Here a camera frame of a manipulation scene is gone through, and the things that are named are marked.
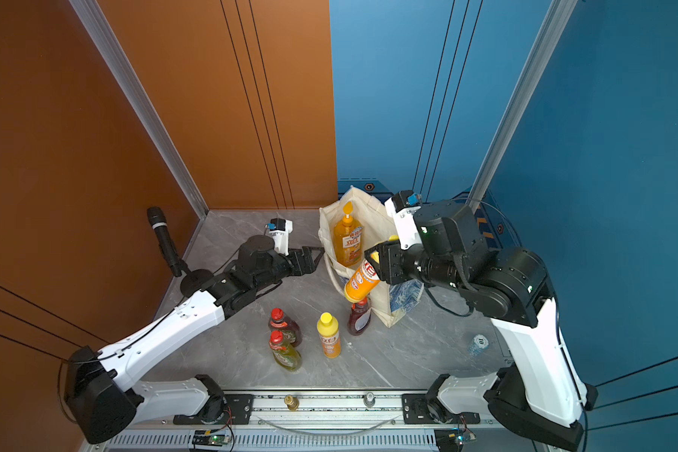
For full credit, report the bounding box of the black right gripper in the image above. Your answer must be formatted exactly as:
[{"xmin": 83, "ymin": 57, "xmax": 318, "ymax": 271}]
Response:
[{"xmin": 363, "ymin": 236, "xmax": 471, "ymax": 296}]

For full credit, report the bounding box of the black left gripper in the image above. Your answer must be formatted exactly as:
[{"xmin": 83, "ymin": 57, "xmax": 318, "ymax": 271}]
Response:
[{"xmin": 252, "ymin": 245, "xmax": 325, "ymax": 296}]

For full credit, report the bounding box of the orange bottle yellow cap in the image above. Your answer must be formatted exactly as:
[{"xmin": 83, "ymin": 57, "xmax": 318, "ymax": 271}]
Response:
[
  {"xmin": 344, "ymin": 235, "xmax": 400, "ymax": 303},
  {"xmin": 316, "ymin": 312, "xmax": 341, "ymax": 359}
]

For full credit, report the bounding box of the large orange dish soap bottle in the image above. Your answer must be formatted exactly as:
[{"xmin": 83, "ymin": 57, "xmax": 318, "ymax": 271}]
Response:
[{"xmin": 333, "ymin": 202, "xmax": 363, "ymax": 267}]

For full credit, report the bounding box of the starry night canvas tote bag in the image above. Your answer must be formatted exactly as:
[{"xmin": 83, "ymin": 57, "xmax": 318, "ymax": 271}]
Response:
[{"xmin": 318, "ymin": 185, "xmax": 428, "ymax": 329}]

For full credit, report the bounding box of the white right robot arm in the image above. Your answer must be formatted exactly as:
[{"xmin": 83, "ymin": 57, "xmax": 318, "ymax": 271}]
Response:
[{"xmin": 365, "ymin": 190, "xmax": 598, "ymax": 451}]

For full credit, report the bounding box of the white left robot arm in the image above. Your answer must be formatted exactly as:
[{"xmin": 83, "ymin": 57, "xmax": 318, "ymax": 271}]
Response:
[{"xmin": 63, "ymin": 235, "xmax": 324, "ymax": 444}]

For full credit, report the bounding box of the dark red soap bottle right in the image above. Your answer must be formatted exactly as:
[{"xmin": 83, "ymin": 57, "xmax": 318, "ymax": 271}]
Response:
[{"xmin": 348, "ymin": 298, "xmax": 372, "ymax": 336}]

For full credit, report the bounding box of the dark red soap bottle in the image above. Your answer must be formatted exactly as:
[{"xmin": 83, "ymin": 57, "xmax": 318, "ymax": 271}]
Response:
[
  {"xmin": 348, "ymin": 298, "xmax": 372, "ymax": 336},
  {"xmin": 269, "ymin": 308, "xmax": 302, "ymax": 347}
]

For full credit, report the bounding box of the dark red soap bottle left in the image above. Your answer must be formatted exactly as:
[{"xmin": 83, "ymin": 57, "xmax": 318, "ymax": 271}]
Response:
[{"xmin": 269, "ymin": 308, "xmax": 302, "ymax": 347}]

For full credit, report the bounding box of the green soap bottle red cap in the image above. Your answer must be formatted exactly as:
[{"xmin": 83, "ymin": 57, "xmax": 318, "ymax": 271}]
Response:
[{"xmin": 269, "ymin": 330, "xmax": 302, "ymax": 371}]

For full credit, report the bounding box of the black microphone on stand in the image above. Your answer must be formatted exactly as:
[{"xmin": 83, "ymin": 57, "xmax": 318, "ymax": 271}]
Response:
[{"xmin": 147, "ymin": 206, "xmax": 213, "ymax": 299}]

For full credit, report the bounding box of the small blue white tape roll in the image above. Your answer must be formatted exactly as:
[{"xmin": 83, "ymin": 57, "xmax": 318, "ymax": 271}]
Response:
[{"xmin": 468, "ymin": 334, "xmax": 490, "ymax": 357}]

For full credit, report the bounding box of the circuit board right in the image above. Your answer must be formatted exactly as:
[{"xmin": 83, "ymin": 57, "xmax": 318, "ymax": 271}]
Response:
[{"xmin": 434, "ymin": 429, "xmax": 476, "ymax": 452}]

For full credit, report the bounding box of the green circuit board left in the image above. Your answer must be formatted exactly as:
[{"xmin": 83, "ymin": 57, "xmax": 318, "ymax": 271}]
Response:
[{"xmin": 191, "ymin": 429, "xmax": 234, "ymax": 450}]

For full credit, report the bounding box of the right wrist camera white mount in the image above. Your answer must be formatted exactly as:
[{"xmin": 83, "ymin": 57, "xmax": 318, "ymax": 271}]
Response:
[{"xmin": 384, "ymin": 190, "xmax": 422, "ymax": 250}]

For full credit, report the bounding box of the silver knob on rail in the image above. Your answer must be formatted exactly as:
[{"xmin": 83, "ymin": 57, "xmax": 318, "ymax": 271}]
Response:
[{"xmin": 363, "ymin": 392, "xmax": 376, "ymax": 409}]

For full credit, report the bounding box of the brass knob on rail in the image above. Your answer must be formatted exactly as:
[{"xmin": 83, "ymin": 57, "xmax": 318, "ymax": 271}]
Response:
[{"xmin": 284, "ymin": 395, "xmax": 299, "ymax": 412}]

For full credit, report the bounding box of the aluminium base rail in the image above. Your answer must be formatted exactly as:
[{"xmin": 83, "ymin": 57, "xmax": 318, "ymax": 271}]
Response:
[{"xmin": 78, "ymin": 388, "xmax": 572, "ymax": 452}]

